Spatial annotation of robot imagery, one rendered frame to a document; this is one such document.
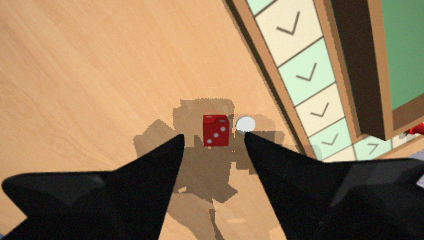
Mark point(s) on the red die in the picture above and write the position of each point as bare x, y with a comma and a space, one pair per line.
215, 130

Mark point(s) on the red pawn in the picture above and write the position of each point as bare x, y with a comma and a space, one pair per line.
417, 129

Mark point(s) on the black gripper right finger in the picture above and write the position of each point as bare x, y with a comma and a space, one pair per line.
305, 192

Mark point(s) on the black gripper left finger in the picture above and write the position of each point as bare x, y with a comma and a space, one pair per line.
134, 196

